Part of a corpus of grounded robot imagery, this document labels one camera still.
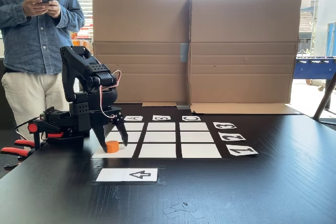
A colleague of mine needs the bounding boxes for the round orange token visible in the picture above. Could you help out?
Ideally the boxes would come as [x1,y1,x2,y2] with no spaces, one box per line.
[106,141,120,154]

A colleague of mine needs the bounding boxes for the white nine-square grid sheet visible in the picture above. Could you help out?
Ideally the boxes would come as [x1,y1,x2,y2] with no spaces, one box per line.
[90,121,224,160]

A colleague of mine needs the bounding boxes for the person's left hand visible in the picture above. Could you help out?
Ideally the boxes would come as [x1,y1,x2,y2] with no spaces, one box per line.
[47,0,61,19]

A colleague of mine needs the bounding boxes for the person's right hand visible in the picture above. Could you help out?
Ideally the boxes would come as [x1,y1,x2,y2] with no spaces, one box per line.
[22,0,49,17]

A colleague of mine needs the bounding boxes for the letter B paper sheet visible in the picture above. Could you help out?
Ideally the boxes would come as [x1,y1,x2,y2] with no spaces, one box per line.
[152,114,172,122]

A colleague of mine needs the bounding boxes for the white arrow paper sheet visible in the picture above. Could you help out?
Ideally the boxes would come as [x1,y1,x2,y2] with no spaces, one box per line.
[96,168,159,183]

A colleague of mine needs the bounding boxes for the red black bar clamp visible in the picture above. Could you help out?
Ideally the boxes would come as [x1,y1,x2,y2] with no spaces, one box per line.
[0,139,36,170]
[27,120,65,154]

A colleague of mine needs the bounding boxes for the orange box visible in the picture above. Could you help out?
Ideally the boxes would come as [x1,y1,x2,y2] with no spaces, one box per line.
[70,32,93,49]

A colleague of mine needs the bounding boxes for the brown cardboard screen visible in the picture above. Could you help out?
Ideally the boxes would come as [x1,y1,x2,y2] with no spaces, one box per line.
[188,0,302,115]
[91,0,192,108]

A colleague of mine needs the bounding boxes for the number 3 paper sheet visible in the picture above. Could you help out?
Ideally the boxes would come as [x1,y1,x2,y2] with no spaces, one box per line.
[213,122,237,130]

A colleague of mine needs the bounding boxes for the number 2 paper sheet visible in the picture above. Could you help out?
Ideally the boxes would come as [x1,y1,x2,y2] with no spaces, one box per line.
[218,132,247,142]

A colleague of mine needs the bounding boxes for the person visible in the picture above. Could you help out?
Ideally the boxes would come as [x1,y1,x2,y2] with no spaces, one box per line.
[0,0,86,141]

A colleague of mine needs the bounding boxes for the number 1 paper sheet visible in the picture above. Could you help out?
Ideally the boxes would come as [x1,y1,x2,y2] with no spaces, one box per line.
[225,144,259,157]

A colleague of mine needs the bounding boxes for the blue foosball table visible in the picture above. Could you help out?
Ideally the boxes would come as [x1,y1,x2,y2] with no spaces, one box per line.
[293,56,336,92]

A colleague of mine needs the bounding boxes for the dark metal table leg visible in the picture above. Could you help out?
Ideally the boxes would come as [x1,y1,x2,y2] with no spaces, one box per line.
[312,73,336,125]

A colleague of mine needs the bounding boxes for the black power cable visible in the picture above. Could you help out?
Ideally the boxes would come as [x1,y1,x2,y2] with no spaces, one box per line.
[14,117,40,141]

